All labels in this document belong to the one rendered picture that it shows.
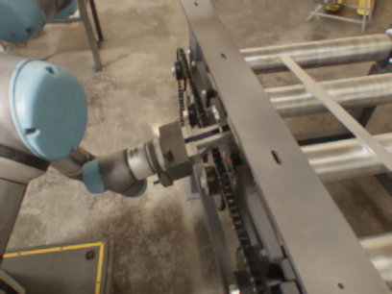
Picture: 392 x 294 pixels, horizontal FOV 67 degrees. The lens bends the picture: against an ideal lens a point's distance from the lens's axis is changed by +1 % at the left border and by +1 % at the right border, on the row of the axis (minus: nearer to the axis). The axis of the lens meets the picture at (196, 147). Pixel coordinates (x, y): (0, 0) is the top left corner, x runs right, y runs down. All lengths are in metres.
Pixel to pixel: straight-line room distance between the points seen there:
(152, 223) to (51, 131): 1.42
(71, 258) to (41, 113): 1.07
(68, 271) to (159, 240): 0.53
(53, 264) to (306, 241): 1.16
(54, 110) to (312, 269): 0.35
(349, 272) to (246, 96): 0.35
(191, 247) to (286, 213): 1.28
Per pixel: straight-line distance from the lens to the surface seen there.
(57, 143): 0.40
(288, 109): 1.08
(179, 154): 0.60
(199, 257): 1.65
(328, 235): 0.42
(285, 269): 0.67
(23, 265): 1.47
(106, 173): 0.65
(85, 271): 1.36
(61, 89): 0.40
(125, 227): 1.78
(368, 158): 0.95
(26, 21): 0.55
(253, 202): 0.70
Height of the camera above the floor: 1.51
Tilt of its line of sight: 46 degrees down
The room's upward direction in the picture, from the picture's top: straight up
